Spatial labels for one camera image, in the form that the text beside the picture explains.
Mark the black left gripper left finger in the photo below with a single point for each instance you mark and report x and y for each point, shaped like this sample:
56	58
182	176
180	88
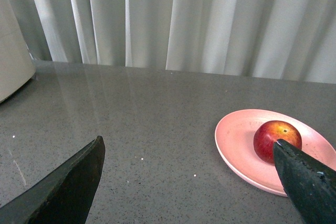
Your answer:
63	196

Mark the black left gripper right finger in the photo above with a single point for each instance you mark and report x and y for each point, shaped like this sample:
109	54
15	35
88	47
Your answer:
308	183

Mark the red yellow apple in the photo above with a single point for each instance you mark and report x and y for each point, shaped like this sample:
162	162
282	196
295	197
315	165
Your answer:
269	132

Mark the pink plate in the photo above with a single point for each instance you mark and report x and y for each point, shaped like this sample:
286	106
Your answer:
234	136

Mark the white rounded appliance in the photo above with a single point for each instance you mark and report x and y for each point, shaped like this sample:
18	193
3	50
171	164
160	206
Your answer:
16	63

